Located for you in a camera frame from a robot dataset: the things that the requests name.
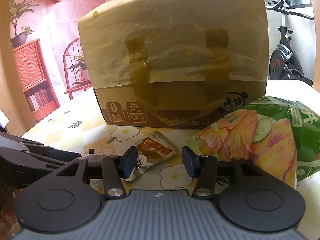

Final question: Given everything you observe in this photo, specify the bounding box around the green vegetable chip bag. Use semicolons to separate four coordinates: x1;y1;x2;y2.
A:
187;96;319;187

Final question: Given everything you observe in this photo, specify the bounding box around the clear cracker packet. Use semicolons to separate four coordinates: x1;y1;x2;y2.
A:
85;148;107;194

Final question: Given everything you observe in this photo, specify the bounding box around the small brown foil snack packet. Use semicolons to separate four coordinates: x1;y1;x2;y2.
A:
125;131;178;181

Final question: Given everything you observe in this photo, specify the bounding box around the floral checkered tablecloth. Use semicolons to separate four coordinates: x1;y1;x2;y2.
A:
21;79;320;239

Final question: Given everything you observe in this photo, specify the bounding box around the pink printed backdrop curtain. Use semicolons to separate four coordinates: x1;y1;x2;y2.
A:
9;0;110;122

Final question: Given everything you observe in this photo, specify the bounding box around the brown cardboard box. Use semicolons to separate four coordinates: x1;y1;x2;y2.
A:
78;0;269;129

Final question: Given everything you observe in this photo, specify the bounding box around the black exercise bike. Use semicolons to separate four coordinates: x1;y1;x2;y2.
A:
264;0;314;86

